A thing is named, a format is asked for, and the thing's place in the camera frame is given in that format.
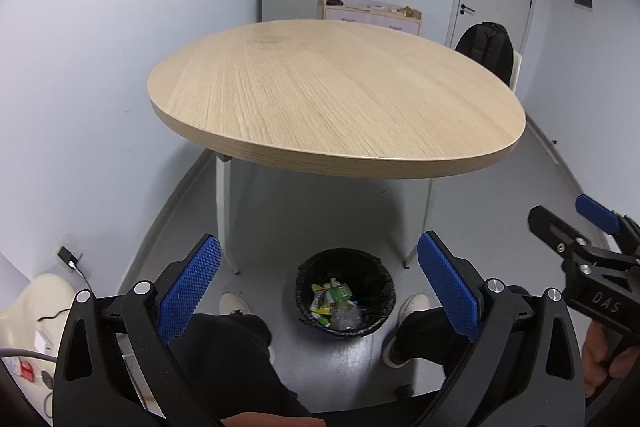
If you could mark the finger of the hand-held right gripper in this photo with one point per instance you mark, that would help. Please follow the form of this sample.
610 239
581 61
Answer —
552 229
597 210

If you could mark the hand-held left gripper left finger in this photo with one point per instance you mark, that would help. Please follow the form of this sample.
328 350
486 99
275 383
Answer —
192 279

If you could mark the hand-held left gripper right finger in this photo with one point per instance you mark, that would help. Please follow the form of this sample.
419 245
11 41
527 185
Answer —
447 287

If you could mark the black bagged trash bin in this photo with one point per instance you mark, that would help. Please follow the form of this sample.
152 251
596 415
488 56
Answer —
370 277

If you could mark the clear plastic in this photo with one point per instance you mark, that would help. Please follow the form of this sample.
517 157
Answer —
346 317

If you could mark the small green white box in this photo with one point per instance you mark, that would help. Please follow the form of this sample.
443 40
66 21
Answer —
340 291

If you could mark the person's right hand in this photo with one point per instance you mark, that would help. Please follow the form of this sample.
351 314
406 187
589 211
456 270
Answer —
595 367

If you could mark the white right shoe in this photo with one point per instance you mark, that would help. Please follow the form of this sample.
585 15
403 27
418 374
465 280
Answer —
412 304

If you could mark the white shoe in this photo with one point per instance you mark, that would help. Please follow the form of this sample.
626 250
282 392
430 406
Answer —
234 303
412 304

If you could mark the white left shoe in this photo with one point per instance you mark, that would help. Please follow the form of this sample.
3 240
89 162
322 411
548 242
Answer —
234 303

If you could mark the white power adapter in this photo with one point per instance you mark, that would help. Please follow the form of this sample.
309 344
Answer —
45 341

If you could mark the black backpack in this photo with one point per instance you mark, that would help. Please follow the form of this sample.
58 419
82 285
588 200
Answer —
487 52

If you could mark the red white packet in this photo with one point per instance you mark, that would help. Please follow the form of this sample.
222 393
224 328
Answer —
22 368

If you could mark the round wooden table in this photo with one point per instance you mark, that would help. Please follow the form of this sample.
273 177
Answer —
340 97

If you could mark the pink cabinet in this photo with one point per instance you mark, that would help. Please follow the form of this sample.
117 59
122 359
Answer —
380 19

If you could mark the white wall socket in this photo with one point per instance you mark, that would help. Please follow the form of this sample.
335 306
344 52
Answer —
70 258

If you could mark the black wall panel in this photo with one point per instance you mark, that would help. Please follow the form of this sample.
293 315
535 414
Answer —
584 2

